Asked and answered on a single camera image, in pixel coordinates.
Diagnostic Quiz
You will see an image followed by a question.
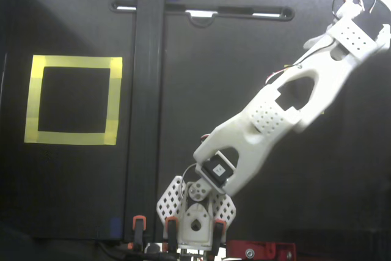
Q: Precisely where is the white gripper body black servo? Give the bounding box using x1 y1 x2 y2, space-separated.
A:
335 0 365 23

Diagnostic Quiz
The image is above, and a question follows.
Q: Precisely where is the black flat beam strip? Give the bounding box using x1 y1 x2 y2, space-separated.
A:
123 0 167 243

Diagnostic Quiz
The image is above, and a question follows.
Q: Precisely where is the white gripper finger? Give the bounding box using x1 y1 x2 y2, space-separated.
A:
304 32 334 51

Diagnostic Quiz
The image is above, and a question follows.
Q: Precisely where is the red screw clamp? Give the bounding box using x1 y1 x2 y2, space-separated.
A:
227 239 297 261

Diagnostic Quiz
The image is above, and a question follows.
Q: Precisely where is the yellow tape square outline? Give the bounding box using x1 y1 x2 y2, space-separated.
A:
24 54 123 146

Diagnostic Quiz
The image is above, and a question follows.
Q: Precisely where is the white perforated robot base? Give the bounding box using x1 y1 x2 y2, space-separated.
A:
156 175 238 251

